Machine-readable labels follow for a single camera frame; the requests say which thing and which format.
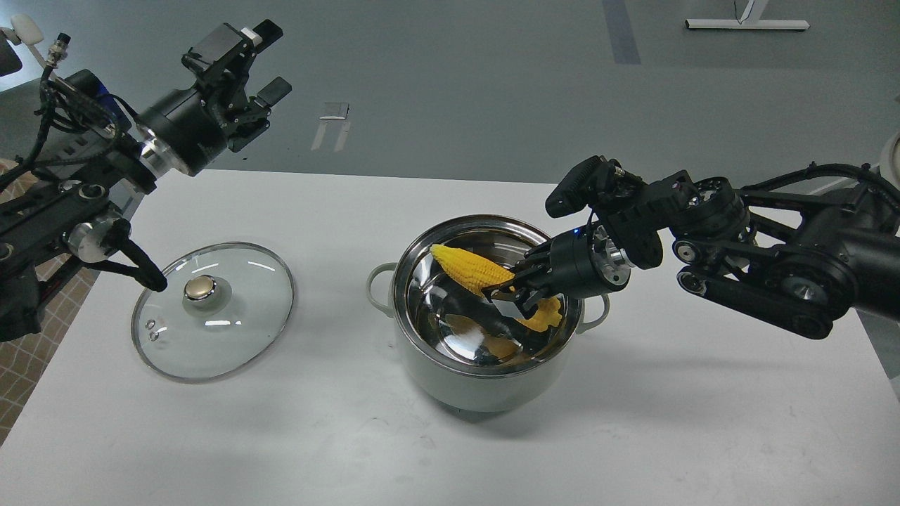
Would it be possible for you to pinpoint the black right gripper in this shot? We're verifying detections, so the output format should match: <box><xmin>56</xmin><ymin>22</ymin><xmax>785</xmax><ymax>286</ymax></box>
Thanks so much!
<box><xmin>481</xmin><ymin>228</ymin><xmax>632</xmax><ymax>321</ymax></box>

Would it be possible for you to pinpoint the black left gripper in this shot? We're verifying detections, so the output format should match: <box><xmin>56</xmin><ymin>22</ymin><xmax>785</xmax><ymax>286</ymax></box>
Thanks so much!
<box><xmin>137</xmin><ymin>20</ymin><xmax>293</xmax><ymax>177</ymax></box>

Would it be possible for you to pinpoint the yellow corn cob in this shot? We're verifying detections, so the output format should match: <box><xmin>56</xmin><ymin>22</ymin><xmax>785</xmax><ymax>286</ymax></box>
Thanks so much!
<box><xmin>430</xmin><ymin>243</ymin><xmax>563</xmax><ymax>331</ymax></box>

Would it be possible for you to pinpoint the glass pot lid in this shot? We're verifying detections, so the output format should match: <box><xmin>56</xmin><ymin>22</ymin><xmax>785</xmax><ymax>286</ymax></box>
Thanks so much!
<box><xmin>131</xmin><ymin>242</ymin><xmax>295</xmax><ymax>382</ymax></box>

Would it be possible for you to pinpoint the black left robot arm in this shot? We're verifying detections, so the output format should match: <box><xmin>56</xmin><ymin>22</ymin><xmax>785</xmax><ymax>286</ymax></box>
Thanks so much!
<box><xmin>1</xmin><ymin>20</ymin><xmax>292</xmax><ymax>342</ymax></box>

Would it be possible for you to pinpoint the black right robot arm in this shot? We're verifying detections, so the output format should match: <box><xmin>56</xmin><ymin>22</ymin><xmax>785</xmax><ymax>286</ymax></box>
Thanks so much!
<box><xmin>481</xmin><ymin>156</ymin><xmax>899</xmax><ymax>339</ymax></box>

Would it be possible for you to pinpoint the grey steel cooking pot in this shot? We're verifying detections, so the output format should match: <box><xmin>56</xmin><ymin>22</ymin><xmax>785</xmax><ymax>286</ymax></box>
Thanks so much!
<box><xmin>364</xmin><ymin>214</ymin><xmax>611</xmax><ymax>411</ymax></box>

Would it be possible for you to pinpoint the grey office chair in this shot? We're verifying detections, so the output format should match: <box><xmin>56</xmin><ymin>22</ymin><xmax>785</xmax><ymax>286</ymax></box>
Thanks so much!
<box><xmin>0</xmin><ymin>14</ymin><xmax>50</xmax><ymax>141</ymax></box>

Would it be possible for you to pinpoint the beige checkered cloth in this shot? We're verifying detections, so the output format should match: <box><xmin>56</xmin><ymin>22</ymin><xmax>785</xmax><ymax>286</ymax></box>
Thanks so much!
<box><xmin>0</xmin><ymin>158</ymin><xmax>99</xmax><ymax>445</ymax></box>

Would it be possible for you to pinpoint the white table leg base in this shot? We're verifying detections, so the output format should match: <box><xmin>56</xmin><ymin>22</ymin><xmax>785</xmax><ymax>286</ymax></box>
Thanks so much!
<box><xmin>683</xmin><ymin>1</ymin><xmax>810</xmax><ymax>32</ymax></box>

